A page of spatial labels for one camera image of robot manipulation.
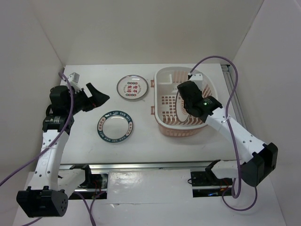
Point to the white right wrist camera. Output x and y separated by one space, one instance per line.
197 79

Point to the white pink dish rack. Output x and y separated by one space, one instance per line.
165 84

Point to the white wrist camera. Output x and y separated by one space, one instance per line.
197 79
73 77

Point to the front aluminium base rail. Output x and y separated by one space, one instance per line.
203 185

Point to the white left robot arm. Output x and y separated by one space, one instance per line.
48 191

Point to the plate with orange sunburst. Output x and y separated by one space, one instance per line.
181 114

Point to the aluminium table edge rail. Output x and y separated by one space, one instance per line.
230 78

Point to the green rimmed white plate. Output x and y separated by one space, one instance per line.
115 126

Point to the plate with red characters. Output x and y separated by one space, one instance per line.
132 87

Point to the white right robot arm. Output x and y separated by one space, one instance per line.
256 159

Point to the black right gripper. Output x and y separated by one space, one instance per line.
198 88

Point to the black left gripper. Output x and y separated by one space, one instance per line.
98 98

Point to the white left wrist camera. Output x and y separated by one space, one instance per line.
73 77

